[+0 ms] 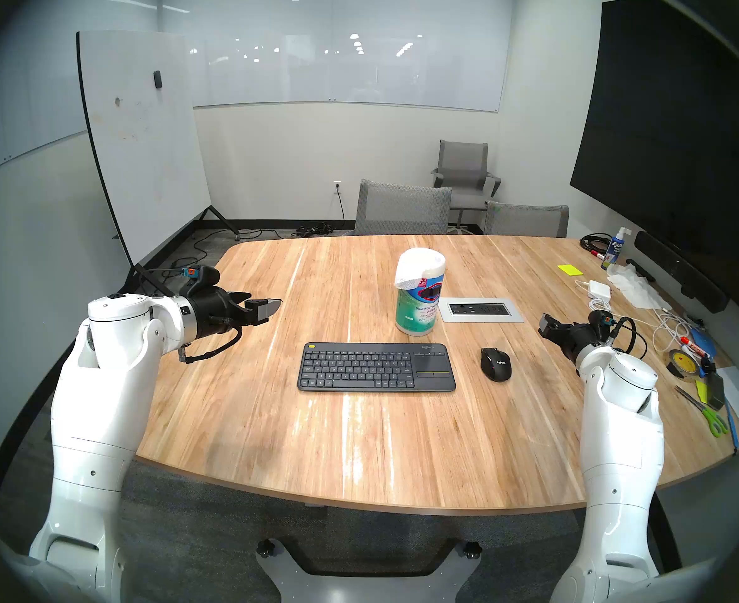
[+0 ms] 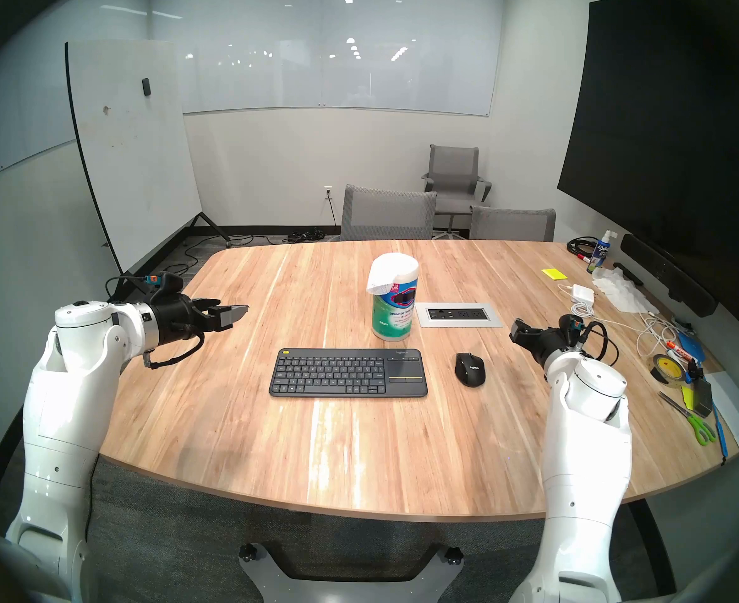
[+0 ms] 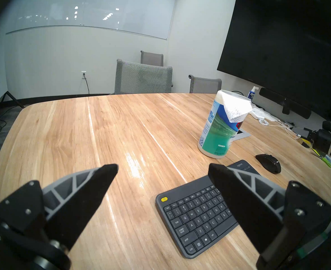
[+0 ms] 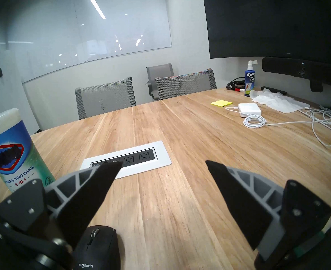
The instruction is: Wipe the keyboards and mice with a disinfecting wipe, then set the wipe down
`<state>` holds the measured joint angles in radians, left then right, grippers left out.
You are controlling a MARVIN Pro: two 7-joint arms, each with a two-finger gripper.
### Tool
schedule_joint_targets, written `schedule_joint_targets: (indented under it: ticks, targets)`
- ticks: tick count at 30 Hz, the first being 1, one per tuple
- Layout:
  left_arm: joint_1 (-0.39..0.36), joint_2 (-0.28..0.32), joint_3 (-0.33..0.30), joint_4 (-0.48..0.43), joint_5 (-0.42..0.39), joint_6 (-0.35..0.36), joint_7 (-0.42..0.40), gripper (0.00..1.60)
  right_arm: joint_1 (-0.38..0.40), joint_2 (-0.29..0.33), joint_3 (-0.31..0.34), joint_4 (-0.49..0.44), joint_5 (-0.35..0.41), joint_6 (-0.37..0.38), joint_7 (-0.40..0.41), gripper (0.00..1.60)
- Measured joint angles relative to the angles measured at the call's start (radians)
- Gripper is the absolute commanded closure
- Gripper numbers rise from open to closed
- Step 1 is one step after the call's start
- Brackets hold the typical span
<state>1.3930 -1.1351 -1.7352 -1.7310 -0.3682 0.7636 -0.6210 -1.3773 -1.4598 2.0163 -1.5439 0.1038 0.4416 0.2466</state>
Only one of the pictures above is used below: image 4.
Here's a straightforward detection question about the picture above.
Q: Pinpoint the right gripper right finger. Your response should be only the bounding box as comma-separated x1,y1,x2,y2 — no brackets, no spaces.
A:
205,160,331,270

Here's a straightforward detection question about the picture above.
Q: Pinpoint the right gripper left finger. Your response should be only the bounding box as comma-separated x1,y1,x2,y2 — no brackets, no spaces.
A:
0,161,123,249

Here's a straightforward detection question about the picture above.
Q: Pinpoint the disinfecting wipes canister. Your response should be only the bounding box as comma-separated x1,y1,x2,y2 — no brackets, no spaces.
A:
0,108,55,193

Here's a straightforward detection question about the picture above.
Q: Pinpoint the black Logitech mouse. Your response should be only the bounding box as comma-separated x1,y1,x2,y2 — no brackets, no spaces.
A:
71,226,121,270

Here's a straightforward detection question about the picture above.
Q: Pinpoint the white table power outlet panel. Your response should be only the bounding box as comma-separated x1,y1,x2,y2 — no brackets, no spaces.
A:
80,141,172,179

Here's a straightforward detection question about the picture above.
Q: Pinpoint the white power adapter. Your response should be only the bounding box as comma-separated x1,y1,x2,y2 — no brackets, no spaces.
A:
238,103,262,118

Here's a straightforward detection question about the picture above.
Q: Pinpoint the grey mesh office chair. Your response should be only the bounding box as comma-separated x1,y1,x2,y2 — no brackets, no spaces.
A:
155,69,217,100
75,77,137,120

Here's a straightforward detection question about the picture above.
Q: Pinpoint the crumpled white tissue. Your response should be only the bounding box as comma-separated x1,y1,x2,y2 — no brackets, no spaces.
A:
249,88,311,114

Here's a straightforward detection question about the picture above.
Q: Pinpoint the black remote control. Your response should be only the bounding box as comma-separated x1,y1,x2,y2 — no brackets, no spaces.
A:
261,86,287,95

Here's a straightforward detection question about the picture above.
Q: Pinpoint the blue whiteboard cleaner spray bottle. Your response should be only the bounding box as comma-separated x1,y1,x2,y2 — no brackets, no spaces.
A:
244,60,258,97

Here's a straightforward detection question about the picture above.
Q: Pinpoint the mobile whiteboard on stand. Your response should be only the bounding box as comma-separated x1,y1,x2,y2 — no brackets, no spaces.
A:
0,49,41,160

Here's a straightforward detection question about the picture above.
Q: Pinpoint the black video conference bar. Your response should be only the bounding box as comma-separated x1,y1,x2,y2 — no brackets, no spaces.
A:
262,57,331,93

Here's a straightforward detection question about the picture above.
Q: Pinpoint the grey office chair with armrests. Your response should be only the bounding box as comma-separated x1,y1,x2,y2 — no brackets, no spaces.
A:
146,63,174,100

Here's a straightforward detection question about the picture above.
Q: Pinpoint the large black TV screen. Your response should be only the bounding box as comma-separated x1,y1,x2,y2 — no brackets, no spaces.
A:
202,0,331,69

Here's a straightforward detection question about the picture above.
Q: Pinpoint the white charger cable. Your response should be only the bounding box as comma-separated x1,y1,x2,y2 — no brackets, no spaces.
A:
225,106,331,147

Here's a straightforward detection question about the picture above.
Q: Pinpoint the coiled black cable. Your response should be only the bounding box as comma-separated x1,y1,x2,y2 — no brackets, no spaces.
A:
226,77,246,90

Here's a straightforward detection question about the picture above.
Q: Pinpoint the glass wall whiteboard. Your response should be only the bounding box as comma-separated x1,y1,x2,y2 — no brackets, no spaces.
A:
0,0,172,83

